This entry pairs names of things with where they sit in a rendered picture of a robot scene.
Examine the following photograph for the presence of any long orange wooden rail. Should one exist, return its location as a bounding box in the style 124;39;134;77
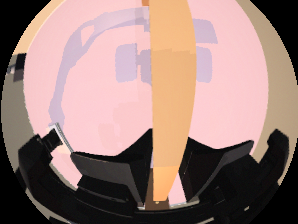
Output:
149;0;197;201

